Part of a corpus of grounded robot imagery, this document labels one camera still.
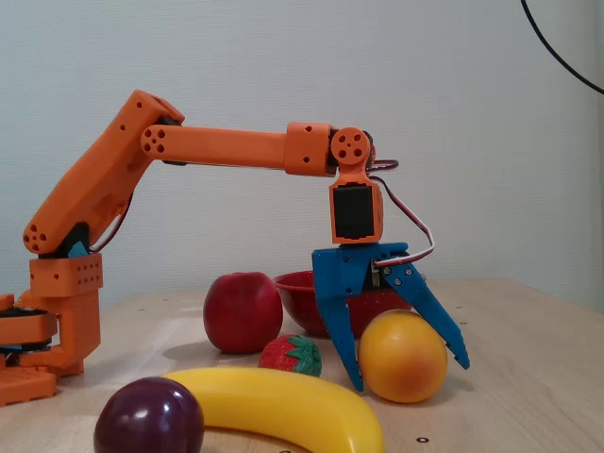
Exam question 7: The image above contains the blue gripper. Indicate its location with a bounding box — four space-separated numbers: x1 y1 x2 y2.
310 243 471 393

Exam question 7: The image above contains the orange yellow toy peach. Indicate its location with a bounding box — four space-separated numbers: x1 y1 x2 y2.
357 310 448 405

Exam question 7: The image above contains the red speckled enamel bowl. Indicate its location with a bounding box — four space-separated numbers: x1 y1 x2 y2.
273 270 428 339

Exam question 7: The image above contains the red toy strawberry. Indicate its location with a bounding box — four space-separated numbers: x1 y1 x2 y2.
258 333 323 378

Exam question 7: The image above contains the yellow toy banana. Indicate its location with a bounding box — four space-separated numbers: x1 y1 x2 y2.
159 366 386 453

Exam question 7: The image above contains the red toy apple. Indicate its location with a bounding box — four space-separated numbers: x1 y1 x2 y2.
202 272 284 355

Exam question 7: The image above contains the purple toy plum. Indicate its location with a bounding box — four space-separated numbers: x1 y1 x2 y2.
92 376 206 453

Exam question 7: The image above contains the white red servo cable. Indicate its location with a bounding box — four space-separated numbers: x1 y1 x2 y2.
370 159 436 266

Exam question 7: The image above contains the black hanging cable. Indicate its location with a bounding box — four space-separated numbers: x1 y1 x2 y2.
520 0 604 95

